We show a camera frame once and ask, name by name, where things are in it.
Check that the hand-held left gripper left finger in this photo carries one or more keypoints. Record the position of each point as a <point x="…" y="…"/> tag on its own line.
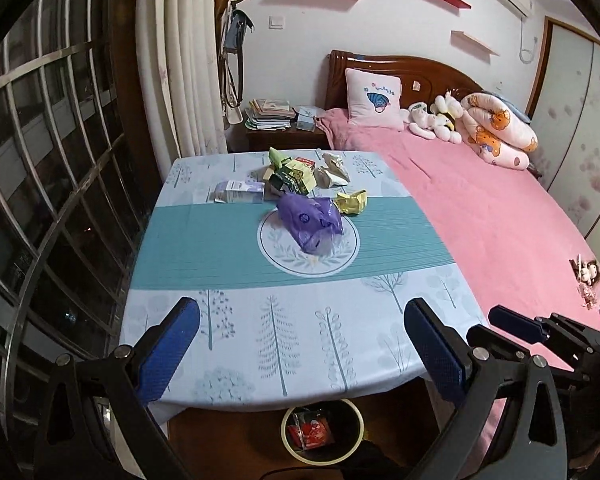
<point x="170" y="350"/>

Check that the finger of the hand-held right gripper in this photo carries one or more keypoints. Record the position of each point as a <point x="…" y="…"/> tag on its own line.
<point x="515" y="322"/>
<point x="572" y="330"/>

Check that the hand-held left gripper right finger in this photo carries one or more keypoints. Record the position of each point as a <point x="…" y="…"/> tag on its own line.
<point x="437" y="355"/>

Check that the dark blue trash bin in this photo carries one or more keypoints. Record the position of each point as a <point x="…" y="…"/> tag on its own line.
<point x="347" y="425"/>

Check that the orange snack packet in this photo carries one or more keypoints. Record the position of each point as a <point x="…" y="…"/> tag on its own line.
<point x="315" y="432"/>

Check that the red pink carton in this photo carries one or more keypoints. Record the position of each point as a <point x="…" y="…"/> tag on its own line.
<point x="306" y="162"/>

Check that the pink hair accessory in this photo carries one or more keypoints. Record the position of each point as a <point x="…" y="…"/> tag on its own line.
<point x="587" y="296"/>

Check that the small doll hair clips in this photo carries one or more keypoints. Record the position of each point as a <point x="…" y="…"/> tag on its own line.
<point x="585" y="270"/>

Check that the pink blanket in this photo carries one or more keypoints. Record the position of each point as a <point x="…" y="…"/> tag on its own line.
<point x="480" y="220"/>

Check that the pale purple carton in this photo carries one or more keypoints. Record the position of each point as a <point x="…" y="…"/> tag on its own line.
<point x="240" y="192"/>

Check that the yellow foil wrapper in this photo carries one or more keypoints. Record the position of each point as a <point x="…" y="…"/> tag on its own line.
<point x="352" y="201"/>

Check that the purple plastic bag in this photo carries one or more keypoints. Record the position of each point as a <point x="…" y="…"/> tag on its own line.
<point x="307" y="220"/>

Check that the rolled cartoon print quilt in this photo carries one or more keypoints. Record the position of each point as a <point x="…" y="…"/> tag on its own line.
<point x="500" y="130"/>

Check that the floral wardrobe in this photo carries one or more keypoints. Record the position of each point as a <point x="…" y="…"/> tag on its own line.
<point x="575" y="135"/>

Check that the dark green packet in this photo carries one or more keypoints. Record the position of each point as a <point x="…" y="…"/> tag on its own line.
<point x="292" y="180"/>

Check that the silver foil wrapper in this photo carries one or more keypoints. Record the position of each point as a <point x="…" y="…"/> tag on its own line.
<point x="335" y="170"/>

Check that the yellow bee plush toy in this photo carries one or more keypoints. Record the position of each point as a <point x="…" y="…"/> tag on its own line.
<point x="450" y="115"/>

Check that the yellow-green paper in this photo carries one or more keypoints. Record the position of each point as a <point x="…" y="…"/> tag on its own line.
<point x="280" y="157"/>

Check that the window with metal grille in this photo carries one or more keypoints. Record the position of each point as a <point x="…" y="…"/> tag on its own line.
<point x="55" y="160"/>

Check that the white plush toy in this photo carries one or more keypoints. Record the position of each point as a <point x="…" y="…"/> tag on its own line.
<point x="422" y="120"/>

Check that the wooden nightstand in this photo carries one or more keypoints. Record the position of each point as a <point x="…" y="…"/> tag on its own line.
<point x="285" y="140"/>

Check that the stack of books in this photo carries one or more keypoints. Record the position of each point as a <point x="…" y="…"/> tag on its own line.
<point x="270" y="115"/>

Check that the pink embroidered pillow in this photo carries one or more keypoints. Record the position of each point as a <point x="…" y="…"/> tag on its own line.
<point x="375" y="105"/>

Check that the light blue tissue box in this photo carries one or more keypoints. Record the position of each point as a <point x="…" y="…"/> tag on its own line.
<point x="306" y="121"/>

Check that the wooden bed headboard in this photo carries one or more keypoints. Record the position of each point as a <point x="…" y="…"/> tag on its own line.
<point x="395" y="62"/>

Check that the cream floral curtain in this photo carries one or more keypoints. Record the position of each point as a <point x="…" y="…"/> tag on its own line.
<point x="190" y="60"/>

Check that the blue-grey handbag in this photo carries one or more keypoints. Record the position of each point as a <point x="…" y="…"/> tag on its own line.
<point x="237" y="27"/>

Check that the short pink wall shelf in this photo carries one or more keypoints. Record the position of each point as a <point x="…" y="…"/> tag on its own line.
<point x="475" y="42"/>

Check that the white light switch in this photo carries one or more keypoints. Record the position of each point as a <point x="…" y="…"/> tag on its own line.
<point x="276" y="22"/>

